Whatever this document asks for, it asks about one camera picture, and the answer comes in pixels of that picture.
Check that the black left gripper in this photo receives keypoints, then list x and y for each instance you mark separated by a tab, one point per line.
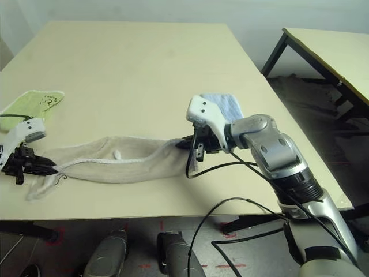
20	164

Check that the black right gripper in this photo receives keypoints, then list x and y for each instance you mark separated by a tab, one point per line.
207	141

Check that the beige towel with white edging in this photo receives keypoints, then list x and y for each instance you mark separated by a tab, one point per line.
129	161

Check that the blue folded towel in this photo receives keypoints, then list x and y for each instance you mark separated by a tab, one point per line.
227	106

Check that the green folded towel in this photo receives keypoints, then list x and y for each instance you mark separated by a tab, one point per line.
29	106

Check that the black table foot bar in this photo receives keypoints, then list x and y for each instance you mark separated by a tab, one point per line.
29	231
253	220

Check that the black white-laced sneaker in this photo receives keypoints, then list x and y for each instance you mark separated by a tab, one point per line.
31	271

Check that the red floor tape strip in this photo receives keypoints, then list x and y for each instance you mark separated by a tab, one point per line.
230	265

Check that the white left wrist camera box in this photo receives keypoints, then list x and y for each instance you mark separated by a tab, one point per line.
20	132

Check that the beige side table black frame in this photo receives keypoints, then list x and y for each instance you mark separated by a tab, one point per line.
331	49

